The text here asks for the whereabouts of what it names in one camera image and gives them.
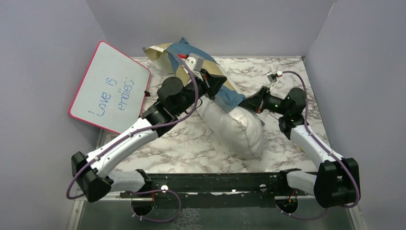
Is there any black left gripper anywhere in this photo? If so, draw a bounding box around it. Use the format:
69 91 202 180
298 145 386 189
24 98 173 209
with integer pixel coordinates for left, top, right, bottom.
174 68 227 115

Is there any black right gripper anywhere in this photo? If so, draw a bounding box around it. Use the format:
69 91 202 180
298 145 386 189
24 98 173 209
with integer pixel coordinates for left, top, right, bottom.
237 85 290 116

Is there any blue beige checked pillowcase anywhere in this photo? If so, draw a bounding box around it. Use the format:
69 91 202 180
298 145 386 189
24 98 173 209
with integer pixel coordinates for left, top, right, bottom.
143 37 256 121

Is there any white pillow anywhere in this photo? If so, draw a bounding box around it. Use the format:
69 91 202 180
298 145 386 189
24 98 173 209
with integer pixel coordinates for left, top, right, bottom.
197 97 265 160

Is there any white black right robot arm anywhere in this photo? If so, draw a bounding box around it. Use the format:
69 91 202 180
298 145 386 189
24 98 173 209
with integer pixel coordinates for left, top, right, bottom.
239 86 361 208

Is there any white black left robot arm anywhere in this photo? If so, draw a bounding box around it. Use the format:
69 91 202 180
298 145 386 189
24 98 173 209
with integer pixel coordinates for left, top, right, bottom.
66 69 227 203

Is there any pink framed whiteboard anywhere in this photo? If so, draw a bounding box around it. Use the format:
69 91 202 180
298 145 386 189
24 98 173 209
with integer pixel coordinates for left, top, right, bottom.
69 41 151 133

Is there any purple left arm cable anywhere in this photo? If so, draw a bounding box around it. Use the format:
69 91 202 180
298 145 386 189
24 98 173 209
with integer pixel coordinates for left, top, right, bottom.
66 54 201 222

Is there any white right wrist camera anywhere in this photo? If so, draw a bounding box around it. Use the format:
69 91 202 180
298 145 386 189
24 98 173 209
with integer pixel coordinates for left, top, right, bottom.
266 71 283 92

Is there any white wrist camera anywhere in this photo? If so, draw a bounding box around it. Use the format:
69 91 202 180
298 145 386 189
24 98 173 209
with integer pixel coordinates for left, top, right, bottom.
266 71 283 92
185 53 205 73

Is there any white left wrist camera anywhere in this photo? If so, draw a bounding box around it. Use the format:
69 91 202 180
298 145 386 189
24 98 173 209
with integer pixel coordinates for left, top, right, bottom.
185 53 205 73

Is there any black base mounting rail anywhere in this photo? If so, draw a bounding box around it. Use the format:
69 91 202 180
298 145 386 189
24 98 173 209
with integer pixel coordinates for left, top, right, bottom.
119 172 309 209

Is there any aluminium frame rail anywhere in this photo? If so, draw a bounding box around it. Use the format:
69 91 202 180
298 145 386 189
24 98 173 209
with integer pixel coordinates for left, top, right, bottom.
68 191 366 230

